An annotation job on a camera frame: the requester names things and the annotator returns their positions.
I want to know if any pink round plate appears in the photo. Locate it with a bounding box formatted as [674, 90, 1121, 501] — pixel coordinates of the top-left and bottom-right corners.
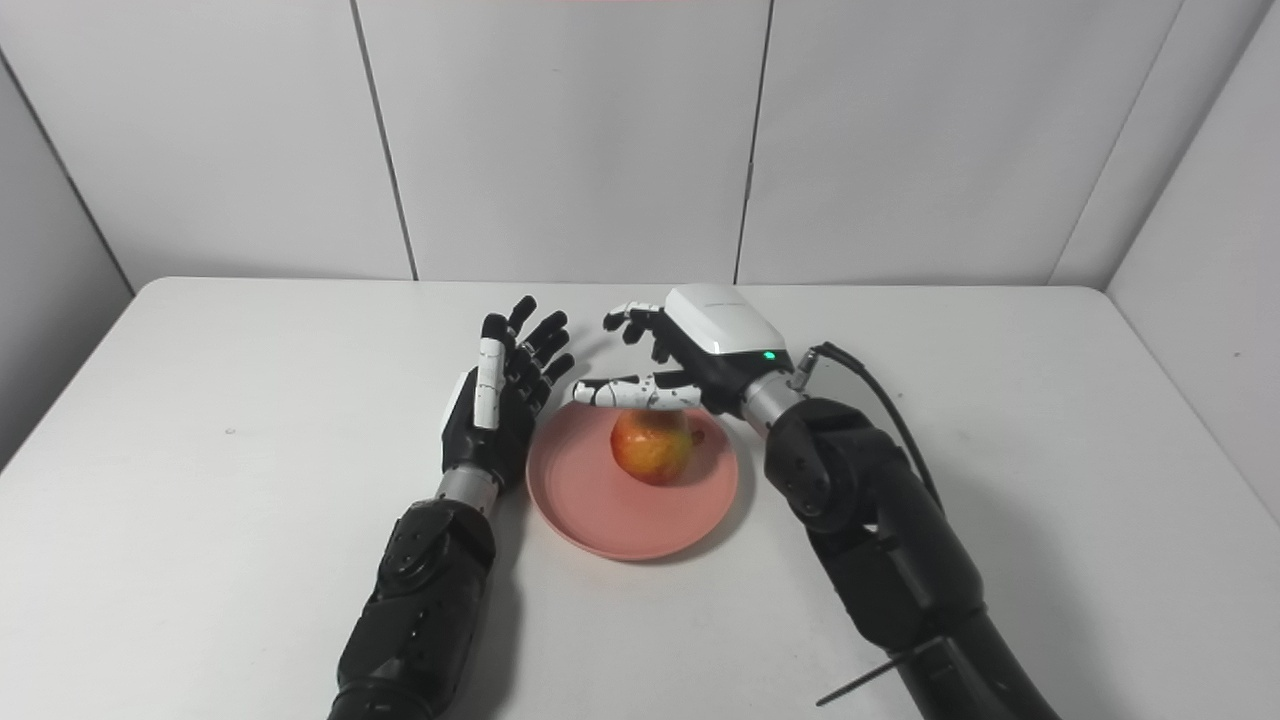
[526, 401, 741, 562]

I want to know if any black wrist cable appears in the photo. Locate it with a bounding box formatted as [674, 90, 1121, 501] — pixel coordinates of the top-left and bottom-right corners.
[788, 342, 947, 708]

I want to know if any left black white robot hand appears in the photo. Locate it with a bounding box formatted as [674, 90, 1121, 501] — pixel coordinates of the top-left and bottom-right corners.
[441, 295, 576, 491]

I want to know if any red yellow pomegranate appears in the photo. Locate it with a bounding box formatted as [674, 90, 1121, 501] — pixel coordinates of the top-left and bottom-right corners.
[611, 407, 705, 487]

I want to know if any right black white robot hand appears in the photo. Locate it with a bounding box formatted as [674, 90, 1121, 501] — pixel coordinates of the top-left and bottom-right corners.
[571, 284, 789, 417]

